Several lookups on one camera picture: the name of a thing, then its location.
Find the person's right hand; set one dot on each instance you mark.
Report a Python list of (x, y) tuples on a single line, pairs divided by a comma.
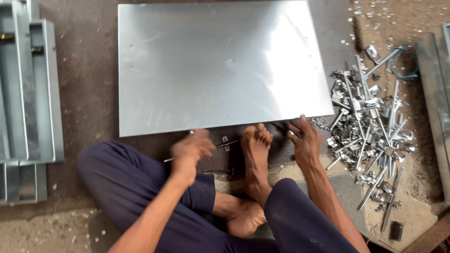
[(307, 144)]

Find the person's left hand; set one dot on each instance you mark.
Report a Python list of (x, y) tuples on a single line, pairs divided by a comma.
[(188, 154)]

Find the person's left fingers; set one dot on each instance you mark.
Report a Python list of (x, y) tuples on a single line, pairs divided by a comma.
[(204, 142)]

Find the person's right fingers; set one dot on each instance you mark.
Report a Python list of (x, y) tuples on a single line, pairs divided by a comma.
[(298, 128)]

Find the thin metal rod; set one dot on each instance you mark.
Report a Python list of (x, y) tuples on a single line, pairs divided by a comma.
[(226, 143)]

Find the pile of small metal screws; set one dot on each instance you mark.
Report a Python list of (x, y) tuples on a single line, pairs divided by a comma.
[(319, 123)]

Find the short dark metal rod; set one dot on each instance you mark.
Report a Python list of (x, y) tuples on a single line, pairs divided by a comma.
[(218, 171)]

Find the person's right foot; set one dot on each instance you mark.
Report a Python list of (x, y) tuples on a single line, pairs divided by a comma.
[(256, 158)]

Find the person's foot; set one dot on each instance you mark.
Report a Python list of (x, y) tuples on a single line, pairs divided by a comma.
[(256, 158), (246, 218)]

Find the heap of metal brackets and rods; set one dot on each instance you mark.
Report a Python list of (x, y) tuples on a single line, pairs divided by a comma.
[(369, 133)]

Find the large shiny metal sheet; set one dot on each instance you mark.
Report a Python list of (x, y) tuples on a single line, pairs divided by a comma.
[(211, 66)]

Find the person's left foot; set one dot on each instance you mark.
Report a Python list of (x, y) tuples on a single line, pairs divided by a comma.
[(246, 218)]

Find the person's dark blue trousers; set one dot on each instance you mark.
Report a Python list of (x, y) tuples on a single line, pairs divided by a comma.
[(126, 182)]

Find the scattered small metal scraps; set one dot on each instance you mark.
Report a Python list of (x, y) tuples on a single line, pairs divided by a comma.
[(369, 14)]

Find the stack of metal sheet panels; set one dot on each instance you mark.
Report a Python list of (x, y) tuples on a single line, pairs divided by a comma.
[(436, 105)]

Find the small black block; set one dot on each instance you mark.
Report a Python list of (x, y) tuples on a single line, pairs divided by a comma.
[(397, 231)]

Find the brown wooden plank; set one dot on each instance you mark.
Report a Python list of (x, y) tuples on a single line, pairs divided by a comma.
[(432, 235)]

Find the stack of grey metal frames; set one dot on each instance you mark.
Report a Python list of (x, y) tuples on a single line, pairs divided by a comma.
[(35, 105)]

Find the small metal bracket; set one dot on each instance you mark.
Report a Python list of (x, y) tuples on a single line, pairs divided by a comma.
[(225, 140)]

